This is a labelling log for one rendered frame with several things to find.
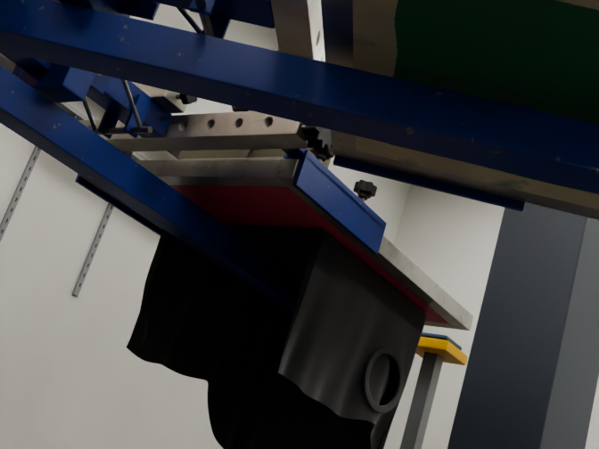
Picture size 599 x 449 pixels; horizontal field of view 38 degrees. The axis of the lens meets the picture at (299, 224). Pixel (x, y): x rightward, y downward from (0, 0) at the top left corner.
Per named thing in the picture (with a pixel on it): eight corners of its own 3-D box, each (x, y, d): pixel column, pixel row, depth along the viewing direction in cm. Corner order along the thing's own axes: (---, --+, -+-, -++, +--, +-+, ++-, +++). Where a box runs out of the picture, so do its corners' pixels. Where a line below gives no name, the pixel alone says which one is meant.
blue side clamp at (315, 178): (356, 253, 173) (365, 222, 175) (378, 255, 170) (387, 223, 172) (274, 184, 151) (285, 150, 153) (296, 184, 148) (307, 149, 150)
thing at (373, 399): (355, 456, 196) (395, 309, 207) (387, 464, 191) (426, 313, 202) (235, 400, 163) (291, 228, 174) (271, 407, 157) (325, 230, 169)
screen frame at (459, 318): (281, 306, 242) (284, 294, 243) (470, 330, 206) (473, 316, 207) (77, 175, 185) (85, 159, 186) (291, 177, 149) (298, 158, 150)
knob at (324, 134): (307, 159, 146) (319, 120, 149) (333, 158, 143) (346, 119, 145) (283, 136, 141) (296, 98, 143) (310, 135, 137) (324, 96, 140)
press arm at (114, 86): (142, 138, 164) (151, 115, 165) (163, 137, 160) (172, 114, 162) (76, 88, 151) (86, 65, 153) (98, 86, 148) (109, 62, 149)
